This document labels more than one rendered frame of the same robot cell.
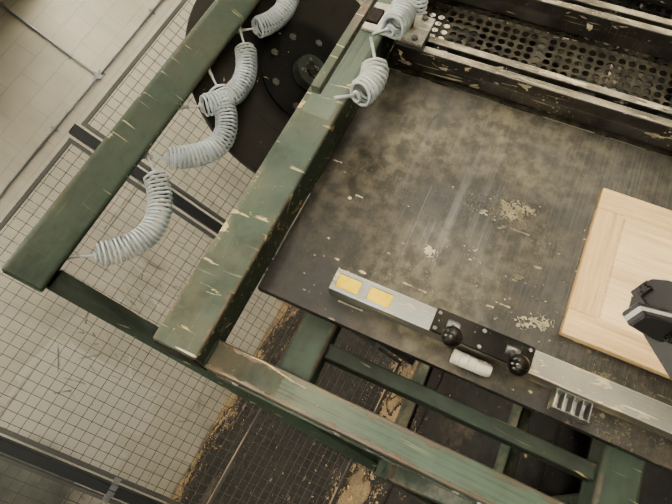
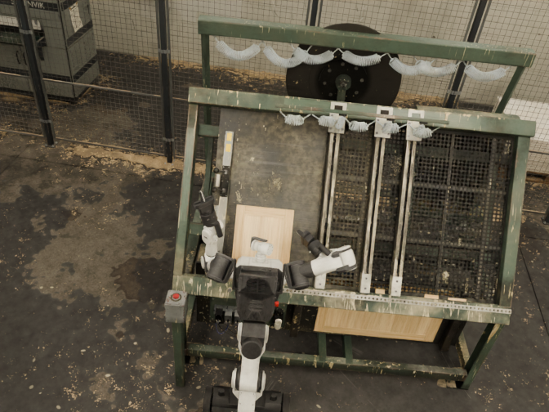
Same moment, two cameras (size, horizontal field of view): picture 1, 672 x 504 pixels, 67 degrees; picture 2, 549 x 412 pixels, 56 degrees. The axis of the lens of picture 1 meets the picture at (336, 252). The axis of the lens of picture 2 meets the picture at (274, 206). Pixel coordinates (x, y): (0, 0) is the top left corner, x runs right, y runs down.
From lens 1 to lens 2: 2.45 m
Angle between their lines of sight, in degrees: 26
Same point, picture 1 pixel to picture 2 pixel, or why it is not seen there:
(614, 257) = (268, 217)
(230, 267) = (218, 99)
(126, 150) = (258, 34)
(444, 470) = (185, 179)
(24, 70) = not seen: outside the picture
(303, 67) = (341, 79)
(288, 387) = (191, 130)
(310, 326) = (216, 129)
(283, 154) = (264, 99)
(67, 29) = not seen: outside the picture
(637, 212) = (287, 222)
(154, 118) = (277, 37)
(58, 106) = not seen: outside the picture
